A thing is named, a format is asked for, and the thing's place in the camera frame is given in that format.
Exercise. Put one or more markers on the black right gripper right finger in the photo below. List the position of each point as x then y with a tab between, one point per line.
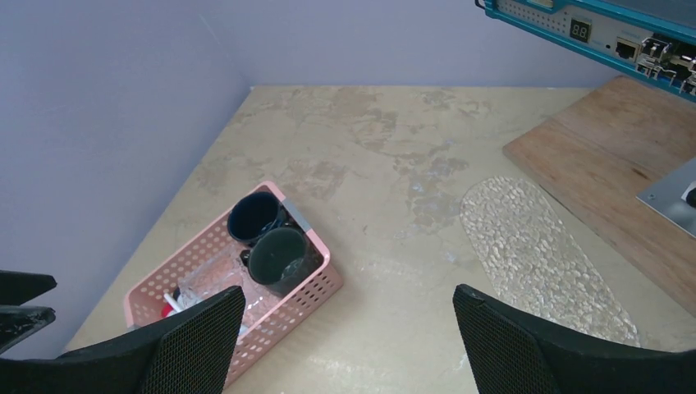
510	351

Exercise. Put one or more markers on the pink perforated plastic basket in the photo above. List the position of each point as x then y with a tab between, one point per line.
144	301

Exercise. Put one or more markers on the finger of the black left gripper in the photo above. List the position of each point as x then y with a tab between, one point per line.
18	288
20	322

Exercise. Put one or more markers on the dark blue mug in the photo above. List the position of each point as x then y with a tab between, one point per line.
254	216

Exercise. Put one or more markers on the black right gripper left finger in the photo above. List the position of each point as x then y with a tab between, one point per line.
189	352

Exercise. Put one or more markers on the teal network switch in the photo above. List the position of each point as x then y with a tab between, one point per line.
651	41

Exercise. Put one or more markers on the wooden board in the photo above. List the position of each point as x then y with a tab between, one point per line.
597	155

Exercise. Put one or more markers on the dark green mug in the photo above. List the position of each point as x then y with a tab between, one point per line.
281	260

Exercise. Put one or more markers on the grey metal bracket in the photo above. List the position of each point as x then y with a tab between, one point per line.
673	197

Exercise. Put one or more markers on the clear textured oval tray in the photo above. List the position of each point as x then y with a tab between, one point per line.
535	264

